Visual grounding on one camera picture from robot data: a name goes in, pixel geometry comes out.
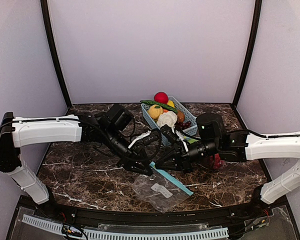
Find red toy apple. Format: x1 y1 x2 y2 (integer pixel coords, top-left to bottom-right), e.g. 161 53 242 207
209 153 223 170

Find clear zip bag blue zipper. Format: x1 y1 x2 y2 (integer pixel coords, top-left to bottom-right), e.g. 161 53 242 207
205 153 227 170

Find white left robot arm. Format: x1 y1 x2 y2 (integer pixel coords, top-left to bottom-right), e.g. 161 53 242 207
0 112 152 205

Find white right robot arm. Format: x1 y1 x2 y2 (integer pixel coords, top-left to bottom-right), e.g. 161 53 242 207
155 124 300 207

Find blue perforated plastic basket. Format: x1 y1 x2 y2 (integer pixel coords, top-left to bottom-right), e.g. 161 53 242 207
141 95 198 136

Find dark purple toy grapes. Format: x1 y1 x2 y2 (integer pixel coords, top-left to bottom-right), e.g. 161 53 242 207
176 121 192 130

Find brown toy kiwi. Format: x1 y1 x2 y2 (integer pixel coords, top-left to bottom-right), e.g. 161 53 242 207
177 109 186 123

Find white toy cauliflower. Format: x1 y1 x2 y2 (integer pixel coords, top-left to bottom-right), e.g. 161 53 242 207
156 111 177 128

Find green toy cucumber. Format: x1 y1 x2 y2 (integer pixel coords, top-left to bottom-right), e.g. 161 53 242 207
140 100 178 114

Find yellow toy lemon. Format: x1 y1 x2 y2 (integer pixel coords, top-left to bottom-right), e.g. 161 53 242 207
167 100 175 108

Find red toy tomato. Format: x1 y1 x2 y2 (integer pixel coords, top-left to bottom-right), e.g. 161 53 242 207
154 91 169 104

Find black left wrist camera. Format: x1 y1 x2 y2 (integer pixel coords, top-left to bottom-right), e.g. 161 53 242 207
106 103 133 131

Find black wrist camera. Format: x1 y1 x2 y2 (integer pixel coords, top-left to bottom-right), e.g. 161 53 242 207
196 112 227 140
106 103 133 131

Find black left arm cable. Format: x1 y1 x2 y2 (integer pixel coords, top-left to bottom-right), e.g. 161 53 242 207
0 117 163 163

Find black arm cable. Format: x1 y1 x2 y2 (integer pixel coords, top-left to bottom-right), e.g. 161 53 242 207
0 117 163 163
244 124 300 140

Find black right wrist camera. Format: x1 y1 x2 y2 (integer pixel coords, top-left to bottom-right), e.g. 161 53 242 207
196 112 227 140

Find black right frame post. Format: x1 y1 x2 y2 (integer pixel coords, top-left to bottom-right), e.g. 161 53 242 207
231 0 263 109

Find black frame post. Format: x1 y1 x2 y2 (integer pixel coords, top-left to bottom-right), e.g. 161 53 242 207
40 0 73 109
231 0 263 109

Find white slotted cable duct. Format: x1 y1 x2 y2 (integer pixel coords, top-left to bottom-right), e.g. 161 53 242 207
21 214 230 240

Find black front frame rail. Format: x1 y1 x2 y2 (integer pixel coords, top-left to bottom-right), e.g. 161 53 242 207
7 195 300 240

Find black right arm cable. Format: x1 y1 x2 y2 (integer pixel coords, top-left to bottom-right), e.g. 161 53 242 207
244 124 300 140

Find black left frame post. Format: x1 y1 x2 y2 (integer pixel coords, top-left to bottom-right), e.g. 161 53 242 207
40 0 73 109

